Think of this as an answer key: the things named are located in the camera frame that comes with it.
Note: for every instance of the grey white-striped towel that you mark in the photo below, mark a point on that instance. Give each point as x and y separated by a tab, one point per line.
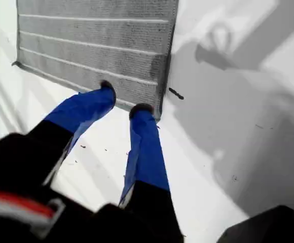
86	50

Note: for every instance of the small black debris piece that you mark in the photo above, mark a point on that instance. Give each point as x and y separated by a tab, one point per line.
176	93

